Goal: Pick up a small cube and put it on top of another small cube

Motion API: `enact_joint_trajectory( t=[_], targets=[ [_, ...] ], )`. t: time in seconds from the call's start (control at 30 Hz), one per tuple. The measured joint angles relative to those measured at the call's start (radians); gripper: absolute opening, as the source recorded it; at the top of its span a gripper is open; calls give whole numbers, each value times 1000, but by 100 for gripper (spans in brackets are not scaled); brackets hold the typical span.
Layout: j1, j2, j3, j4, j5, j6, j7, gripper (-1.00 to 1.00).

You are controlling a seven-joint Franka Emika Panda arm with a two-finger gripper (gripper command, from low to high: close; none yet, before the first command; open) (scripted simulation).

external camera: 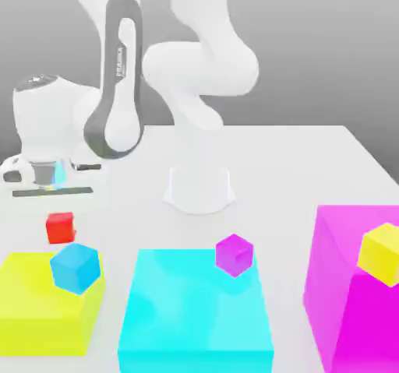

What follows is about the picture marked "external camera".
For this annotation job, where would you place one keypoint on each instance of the small red cube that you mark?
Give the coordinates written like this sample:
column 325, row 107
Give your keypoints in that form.
column 60, row 228

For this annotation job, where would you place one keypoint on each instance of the small purple cube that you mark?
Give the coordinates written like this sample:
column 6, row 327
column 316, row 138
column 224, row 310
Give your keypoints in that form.
column 233, row 254

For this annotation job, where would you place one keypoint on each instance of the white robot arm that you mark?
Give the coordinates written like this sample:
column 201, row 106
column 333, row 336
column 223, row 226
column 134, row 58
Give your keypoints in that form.
column 199, row 67

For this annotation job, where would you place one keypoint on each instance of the small blue cube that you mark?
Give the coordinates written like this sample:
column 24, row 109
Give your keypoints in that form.
column 76, row 268

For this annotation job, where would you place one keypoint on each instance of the large magenta box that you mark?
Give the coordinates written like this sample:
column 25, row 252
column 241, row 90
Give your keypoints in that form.
column 339, row 273

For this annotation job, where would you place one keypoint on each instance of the small yellow cube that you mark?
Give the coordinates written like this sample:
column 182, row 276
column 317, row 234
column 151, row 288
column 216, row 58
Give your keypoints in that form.
column 382, row 254

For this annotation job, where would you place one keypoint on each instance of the large yellow box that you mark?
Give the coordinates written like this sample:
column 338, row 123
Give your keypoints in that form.
column 37, row 317

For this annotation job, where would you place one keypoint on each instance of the large cyan box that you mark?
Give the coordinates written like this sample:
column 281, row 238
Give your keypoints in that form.
column 193, row 310

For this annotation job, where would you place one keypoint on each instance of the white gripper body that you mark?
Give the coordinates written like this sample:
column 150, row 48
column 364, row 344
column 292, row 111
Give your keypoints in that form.
column 53, row 197

